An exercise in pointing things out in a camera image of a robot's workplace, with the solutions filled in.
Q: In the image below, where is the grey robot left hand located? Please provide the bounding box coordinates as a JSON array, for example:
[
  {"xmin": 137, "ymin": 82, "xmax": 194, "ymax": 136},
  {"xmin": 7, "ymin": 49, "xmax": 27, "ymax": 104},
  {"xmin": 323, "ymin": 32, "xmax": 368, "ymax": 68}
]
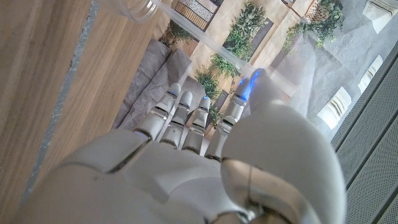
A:
[{"xmin": 14, "ymin": 67, "xmax": 348, "ymax": 224}]

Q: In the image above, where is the clear plastic cup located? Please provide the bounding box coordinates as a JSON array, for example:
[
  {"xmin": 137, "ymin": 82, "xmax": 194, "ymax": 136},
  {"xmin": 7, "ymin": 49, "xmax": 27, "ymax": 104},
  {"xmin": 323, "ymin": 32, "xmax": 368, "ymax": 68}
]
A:
[{"xmin": 99, "ymin": 0, "xmax": 162, "ymax": 24}]

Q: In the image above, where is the clear plastic pipette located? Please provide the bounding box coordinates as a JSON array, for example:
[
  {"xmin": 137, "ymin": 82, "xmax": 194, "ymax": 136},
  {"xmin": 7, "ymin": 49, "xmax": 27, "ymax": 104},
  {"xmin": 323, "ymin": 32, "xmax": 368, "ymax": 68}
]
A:
[{"xmin": 151, "ymin": 0, "xmax": 296, "ymax": 97}]

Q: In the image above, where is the printed fabric backdrop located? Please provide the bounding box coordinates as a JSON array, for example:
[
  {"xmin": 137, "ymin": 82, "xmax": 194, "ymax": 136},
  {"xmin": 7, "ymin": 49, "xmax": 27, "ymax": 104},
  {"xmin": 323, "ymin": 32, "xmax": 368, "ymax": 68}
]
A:
[{"xmin": 111, "ymin": 0, "xmax": 398, "ymax": 141}]

